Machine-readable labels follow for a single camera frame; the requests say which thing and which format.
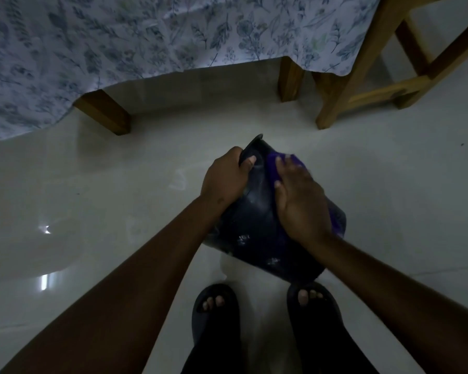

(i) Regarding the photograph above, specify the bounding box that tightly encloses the person's left hand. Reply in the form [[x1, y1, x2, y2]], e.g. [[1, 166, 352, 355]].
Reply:
[[201, 146, 257, 209]]

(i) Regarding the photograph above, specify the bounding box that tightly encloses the person's right hand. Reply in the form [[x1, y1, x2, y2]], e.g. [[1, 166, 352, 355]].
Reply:
[[274, 155, 334, 246]]

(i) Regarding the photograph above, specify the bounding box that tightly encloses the purple cleaning cloth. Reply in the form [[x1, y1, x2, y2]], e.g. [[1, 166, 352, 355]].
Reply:
[[265, 151, 347, 239]]

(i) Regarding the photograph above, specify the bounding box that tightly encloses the black helmet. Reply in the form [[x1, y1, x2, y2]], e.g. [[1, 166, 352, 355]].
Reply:
[[202, 134, 347, 285]]

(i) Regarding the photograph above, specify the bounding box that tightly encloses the person's left forearm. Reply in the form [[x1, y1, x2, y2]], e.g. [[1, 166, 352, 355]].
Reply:
[[0, 195, 223, 374]]

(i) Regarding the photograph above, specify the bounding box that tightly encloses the person's right forearm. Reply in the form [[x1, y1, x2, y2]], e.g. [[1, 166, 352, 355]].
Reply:
[[304, 231, 468, 374]]

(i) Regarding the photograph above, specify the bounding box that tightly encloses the wooden table leg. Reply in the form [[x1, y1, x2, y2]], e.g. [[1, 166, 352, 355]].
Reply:
[[278, 56, 306, 103], [73, 89, 132, 136]]

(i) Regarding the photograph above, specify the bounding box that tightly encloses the black slipper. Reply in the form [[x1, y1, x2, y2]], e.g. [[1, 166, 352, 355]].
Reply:
[[191, 283, 241, 349], [286, 281, 346, 347]]

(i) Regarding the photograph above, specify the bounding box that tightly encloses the floral white blue tablecloth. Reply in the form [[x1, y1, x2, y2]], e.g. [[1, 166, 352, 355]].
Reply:
[[0, 0, 383, 141]]

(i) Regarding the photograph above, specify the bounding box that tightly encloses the wooden chair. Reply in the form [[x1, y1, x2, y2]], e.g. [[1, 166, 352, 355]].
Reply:
[[311, 0, 468, 130]]

